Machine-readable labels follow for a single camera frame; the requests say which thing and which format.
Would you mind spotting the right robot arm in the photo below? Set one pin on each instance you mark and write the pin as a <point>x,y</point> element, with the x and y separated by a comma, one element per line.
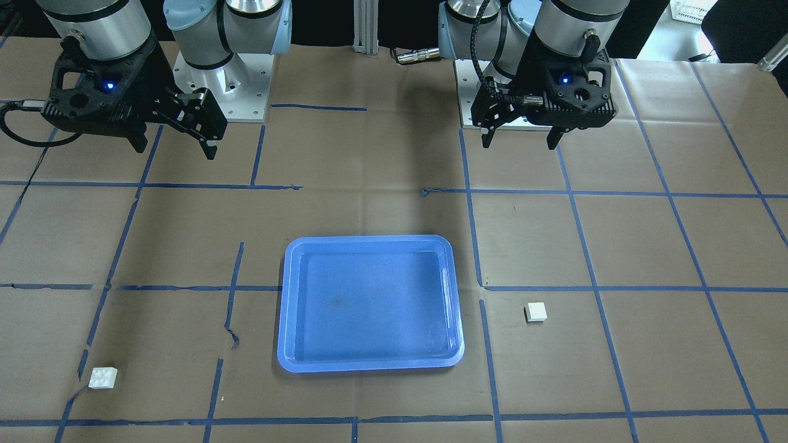
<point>208,33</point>

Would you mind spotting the blue plastic tray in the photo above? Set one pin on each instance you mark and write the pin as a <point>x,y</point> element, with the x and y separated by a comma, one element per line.
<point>358,303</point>

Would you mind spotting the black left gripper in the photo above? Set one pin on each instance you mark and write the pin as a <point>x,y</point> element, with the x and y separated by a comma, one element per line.
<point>533,75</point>

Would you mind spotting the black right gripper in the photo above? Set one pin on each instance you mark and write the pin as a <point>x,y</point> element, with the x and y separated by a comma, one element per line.
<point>149,75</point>

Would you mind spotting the aluminium frame post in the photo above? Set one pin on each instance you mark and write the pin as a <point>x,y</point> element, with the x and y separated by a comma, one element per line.
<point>365,24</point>

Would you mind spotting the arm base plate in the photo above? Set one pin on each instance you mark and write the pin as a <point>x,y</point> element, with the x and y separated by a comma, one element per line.
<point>467,84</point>
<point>240,87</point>

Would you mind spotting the metal cylinder connector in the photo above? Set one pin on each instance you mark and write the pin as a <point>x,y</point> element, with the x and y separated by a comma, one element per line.
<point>417,56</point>

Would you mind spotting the white block with studs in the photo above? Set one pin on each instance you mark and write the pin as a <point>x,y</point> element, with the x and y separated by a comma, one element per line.
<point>103,378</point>

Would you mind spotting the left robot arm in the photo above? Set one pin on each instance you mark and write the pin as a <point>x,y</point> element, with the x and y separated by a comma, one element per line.
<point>493,34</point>

